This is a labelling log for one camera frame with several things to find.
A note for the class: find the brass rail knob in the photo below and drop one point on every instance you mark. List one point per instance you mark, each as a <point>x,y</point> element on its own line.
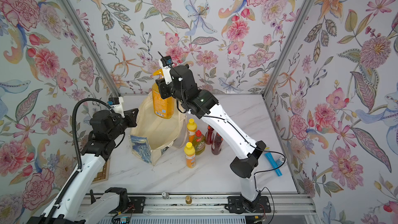
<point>188,200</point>

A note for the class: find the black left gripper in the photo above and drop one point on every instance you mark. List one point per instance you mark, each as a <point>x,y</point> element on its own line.
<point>131,120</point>

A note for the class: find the aluminium front rail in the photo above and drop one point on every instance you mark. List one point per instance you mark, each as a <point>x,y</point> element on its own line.
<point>213,205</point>

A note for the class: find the wooden chess board box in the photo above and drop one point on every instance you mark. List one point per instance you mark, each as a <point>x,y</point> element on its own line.
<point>103,174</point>

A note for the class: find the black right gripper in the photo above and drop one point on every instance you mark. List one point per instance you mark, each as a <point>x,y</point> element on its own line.
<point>167,88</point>

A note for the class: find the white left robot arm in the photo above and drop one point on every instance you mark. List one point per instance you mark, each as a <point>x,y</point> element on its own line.
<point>65,209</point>

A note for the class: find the red fairy bottle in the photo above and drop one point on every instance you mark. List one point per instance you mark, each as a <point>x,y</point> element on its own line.
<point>209,137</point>
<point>217,144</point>

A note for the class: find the red Fairy bottle front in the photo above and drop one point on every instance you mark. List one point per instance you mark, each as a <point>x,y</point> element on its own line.
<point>217,144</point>

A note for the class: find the cream canvas shopping bag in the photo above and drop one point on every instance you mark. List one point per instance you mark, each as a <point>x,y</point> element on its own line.
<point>154,135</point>

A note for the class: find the orange bottle yellow cap rear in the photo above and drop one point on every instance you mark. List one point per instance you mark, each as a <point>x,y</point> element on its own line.
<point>192,129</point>

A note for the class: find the orange bottle yellow cap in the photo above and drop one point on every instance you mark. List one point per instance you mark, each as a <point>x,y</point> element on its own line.
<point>189,151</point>
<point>192,129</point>

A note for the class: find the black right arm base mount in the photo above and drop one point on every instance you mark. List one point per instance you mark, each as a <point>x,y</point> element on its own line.
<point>240,205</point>

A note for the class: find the orange bottle yellow cap front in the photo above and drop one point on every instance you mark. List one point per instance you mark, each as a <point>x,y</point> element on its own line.
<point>189,151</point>

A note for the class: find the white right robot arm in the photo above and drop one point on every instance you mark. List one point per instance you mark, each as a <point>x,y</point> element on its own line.
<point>248,151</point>

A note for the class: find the large orange pump soap bottle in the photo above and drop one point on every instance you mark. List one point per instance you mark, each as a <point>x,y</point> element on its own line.
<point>163,108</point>

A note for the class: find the silver rail knob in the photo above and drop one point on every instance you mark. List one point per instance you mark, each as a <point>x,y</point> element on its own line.
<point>165,195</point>

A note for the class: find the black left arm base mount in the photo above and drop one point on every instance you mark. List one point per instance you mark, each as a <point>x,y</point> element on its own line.
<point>130,204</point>

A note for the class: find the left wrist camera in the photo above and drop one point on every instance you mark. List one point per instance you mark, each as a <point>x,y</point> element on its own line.
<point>116,104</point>

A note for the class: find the red Fairy bottle rear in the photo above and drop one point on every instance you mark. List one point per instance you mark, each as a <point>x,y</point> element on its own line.
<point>209,137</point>

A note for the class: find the green Fairy dish soap bottle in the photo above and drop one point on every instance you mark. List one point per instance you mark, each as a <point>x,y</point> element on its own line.
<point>199,143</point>

